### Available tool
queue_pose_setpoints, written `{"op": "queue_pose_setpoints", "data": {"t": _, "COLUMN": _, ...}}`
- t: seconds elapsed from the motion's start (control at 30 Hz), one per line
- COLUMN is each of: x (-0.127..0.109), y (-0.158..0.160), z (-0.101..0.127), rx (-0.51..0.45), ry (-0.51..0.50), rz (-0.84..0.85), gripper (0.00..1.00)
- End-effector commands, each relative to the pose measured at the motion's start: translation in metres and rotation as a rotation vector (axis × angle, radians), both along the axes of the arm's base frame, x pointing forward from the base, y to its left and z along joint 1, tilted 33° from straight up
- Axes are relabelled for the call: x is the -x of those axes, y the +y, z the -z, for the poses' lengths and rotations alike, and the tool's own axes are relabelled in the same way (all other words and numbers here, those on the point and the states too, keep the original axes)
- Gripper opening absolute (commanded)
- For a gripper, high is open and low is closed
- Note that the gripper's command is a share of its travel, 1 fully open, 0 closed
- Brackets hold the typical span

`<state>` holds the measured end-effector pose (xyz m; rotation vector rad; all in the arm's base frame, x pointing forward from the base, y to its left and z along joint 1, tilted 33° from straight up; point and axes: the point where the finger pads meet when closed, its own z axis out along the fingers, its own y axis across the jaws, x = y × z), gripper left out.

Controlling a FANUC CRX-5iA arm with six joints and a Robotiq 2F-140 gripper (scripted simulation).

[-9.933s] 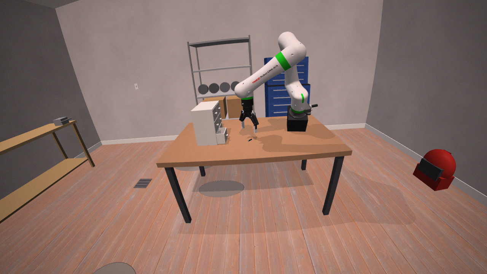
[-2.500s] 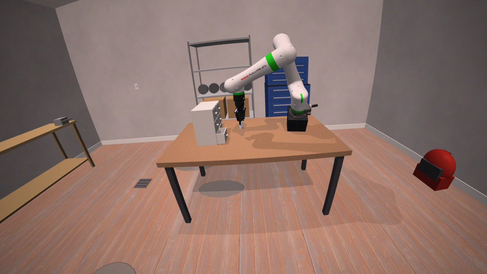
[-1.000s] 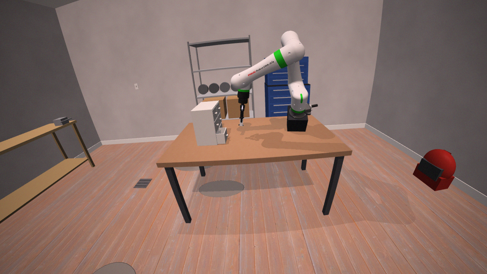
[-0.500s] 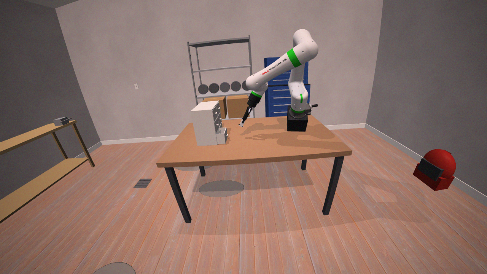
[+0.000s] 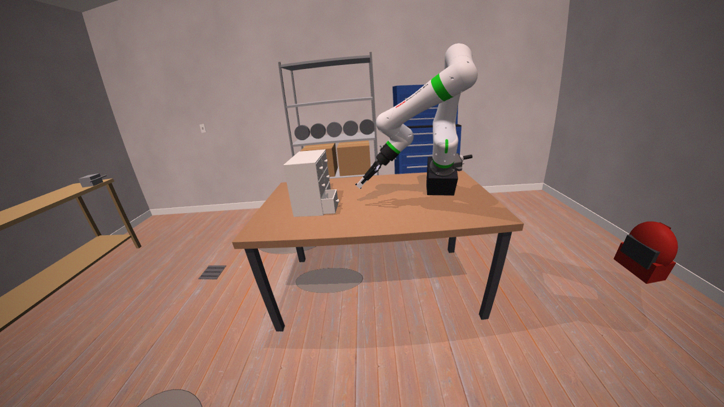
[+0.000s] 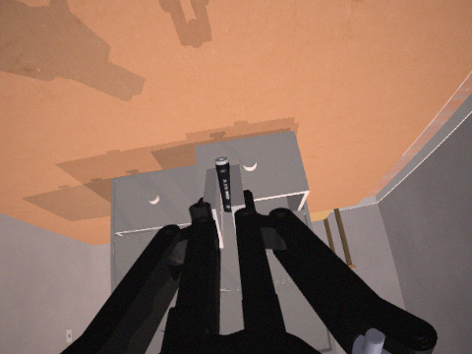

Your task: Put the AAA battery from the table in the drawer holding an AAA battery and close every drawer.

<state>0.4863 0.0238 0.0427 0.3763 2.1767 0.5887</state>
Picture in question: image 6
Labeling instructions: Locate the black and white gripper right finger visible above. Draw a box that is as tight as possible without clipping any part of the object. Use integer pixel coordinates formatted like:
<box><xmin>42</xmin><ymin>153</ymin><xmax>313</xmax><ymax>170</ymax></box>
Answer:
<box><xmin>229</xmin><ymin>164</ymin><xmax>438</xmax><ymax>354</ymax></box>

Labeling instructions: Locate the white chest of drawers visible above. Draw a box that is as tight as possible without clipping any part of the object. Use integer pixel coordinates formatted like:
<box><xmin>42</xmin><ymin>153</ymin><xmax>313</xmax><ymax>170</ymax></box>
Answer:
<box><xmin>110</xmin><ymin>164</ymin><xmax>337</xmax><ymax>354</ymax></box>

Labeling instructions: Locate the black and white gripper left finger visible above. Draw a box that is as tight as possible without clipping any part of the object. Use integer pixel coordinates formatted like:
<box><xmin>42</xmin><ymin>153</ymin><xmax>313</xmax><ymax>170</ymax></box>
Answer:
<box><xmin>60</xmin><ymin>168</ymin><xmax>223</xmax><ymax>354</ymax></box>

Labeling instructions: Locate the black aaa battery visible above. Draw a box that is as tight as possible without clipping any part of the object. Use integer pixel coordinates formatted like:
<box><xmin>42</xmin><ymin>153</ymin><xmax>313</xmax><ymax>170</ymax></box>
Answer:
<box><xmin>215</xmin><ymin>156</ymin><xmax>232</xmax><ymax>212</ymax></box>

